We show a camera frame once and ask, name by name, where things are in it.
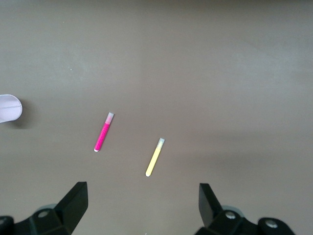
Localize yellow highlighter with clear cap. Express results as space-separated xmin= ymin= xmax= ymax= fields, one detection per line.
xmin=145 ymin=138 xmax=166 ymax=177

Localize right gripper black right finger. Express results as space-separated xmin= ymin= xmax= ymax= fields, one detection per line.
xmin=193 ymin=183 xmax=297 ymax=235

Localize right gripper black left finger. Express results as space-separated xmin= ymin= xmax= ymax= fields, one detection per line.
xmin=0 ymin=181 xmax=89 ymax=235

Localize pink highlighter with clear cap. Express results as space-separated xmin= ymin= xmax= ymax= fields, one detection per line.
xmin=93 ymin=112 xmax=115 ymax=153

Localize pale pink pen holder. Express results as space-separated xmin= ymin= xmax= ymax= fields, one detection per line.
xmin=0 ymin=94 xmax=23 ymax=124

